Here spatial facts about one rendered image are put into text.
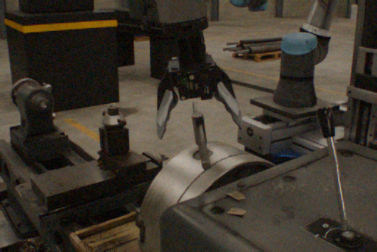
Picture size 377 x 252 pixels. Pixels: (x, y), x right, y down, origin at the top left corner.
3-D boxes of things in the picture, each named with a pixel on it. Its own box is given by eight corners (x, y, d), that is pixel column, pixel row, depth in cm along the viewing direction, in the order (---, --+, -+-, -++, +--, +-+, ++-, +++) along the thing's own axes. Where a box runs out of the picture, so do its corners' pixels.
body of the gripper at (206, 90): (172, 108, 63) (159, 31, 58) (171, 90, 71) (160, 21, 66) (222, 101, 63) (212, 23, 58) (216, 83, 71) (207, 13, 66)
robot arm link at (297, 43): (274, 74, 137) (276, 34, 132) (286, 68, 147) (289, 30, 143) (308, 79, 131) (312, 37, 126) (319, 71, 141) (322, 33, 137)
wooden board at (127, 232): (240, 251, 109) (241, 239, 108) (123, 309, 89) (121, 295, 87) (175, 207, 132) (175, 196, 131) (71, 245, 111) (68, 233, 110)
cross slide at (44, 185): (167, 173, 142) (167, 161, 140) (47, 210, 118) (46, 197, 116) (142, 158, 155) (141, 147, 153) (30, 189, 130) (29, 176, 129)
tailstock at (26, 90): (72, 151, 177) (65, 86, 167) (28, 162, 166) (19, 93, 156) (49, 133, 199) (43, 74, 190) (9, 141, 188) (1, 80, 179)
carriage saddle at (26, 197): (171, 190, 143) (171, 175, 141) (41, 234, 116) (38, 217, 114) (129, 162, 165) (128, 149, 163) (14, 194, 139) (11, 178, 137)
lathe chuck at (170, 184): (280, 247, 97) (275, 130, 83) (176, 323, 81) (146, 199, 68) (254, 231, 103) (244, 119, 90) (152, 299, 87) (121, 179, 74)
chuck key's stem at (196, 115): (199, 164, 81) (191, 112, 76) (210, 163, 81) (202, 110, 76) (199, 170, 79) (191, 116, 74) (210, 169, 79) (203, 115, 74)
